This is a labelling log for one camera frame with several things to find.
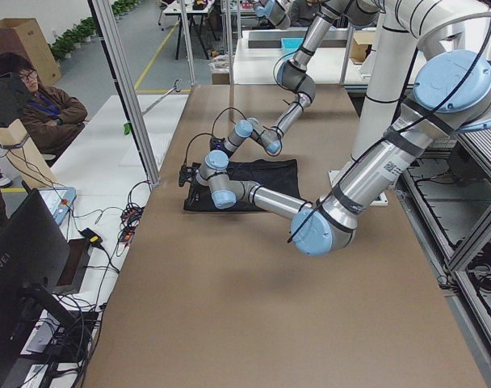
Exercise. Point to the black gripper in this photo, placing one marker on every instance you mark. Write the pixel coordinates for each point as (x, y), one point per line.
(195, 187)
(218, 144)

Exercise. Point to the black t-shirt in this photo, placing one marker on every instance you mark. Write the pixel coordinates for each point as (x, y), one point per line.
(280, 176)

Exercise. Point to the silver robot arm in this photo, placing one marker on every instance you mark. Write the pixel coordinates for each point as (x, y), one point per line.
(431, 78)
(286, 89)

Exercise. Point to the black power adapter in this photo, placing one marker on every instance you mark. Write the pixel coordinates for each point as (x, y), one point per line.
(94, 238)

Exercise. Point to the blue plastic bin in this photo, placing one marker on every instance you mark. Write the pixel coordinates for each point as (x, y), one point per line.
(291, 43)

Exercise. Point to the robot teach pendant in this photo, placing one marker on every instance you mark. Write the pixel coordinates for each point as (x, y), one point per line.
(59, 201)

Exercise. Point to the seated person in brown jacket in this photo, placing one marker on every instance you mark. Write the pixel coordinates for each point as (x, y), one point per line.
(52, 118)

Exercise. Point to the black computer monitor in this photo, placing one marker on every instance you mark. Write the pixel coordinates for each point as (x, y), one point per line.
(33, 254)

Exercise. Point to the striped aluminium workbench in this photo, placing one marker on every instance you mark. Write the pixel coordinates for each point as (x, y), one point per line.
(449, 187)

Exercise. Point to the cardboard box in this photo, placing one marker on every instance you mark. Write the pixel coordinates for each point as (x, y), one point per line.
(24, 37)

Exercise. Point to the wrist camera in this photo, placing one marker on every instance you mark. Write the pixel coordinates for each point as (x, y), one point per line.
(187, 174)
(216, 143)

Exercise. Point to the power strip with cables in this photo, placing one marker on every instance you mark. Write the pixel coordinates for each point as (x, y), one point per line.
(126, 235)
(132, 213)

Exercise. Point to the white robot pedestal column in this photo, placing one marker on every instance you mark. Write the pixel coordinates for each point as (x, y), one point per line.
(376, 162)

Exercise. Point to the aluminium frame cage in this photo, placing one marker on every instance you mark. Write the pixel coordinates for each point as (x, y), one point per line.
(113, 49)

